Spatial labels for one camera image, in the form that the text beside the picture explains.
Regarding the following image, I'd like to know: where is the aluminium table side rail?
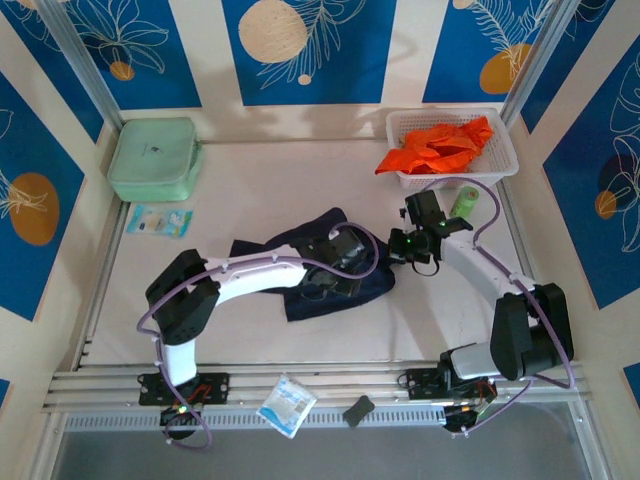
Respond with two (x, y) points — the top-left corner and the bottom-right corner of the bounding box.
(72, 199), (129, 374)
(499, 177), (539, 291)

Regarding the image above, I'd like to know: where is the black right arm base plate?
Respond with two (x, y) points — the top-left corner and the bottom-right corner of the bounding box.
(405, 367), (499, 401)

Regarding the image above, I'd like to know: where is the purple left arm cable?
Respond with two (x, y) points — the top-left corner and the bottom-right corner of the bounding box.
(135, 222), (381, 451)

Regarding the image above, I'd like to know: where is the black controller board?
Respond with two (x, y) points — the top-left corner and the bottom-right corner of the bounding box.
(442, 402), (496, 435)
(159, 405), (202, 429)

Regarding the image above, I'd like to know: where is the aluminium frame rail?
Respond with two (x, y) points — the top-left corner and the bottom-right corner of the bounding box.
(42, 360), (594, 415)

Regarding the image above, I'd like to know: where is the grey slotted cable duct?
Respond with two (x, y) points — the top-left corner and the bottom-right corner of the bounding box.
(64, 407), (451, 434)

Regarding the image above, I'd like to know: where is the navy blue t-shirt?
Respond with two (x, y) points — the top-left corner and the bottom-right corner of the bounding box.
(229, 206), (397, 325)

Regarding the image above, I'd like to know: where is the mint green zipper pouch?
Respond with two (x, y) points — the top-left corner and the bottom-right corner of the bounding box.
(107, 117), (206, 204)

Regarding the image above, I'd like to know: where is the aluminium corner post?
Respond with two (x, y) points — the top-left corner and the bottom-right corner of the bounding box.
(35, 0), (126, 130)
(500, 0), (585, 127)

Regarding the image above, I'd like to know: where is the small black foam piece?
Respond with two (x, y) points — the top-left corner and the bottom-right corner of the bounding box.
(342, 394), (376, 429)

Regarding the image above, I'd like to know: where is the white perforated plastic basket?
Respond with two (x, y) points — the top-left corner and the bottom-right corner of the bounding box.
(385, 107), (520, 191)

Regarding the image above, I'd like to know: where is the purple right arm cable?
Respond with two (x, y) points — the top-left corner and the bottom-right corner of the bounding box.
(422, 176), (576, 439)

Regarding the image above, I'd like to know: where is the orange t-shirt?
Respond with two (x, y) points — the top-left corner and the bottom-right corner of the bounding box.
(374, 115), (495, 177)

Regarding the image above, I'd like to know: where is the blue white wipes packet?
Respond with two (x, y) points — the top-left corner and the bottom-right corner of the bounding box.
(125, 203), (195, 240)

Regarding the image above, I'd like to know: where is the green tape roll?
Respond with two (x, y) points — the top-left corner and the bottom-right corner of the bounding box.
(451, 184), (481, 219)

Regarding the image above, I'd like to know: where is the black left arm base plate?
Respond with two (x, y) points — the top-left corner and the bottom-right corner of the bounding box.
(137, 372), (231, 407)

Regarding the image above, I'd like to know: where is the blue white plastic sachet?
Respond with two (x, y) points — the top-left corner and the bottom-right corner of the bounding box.
(255, 373), (318, 440)

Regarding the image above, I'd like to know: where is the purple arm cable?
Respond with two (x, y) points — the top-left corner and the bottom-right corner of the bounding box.
(422, 176), (576, 439)
(135, 222), (381, 451)

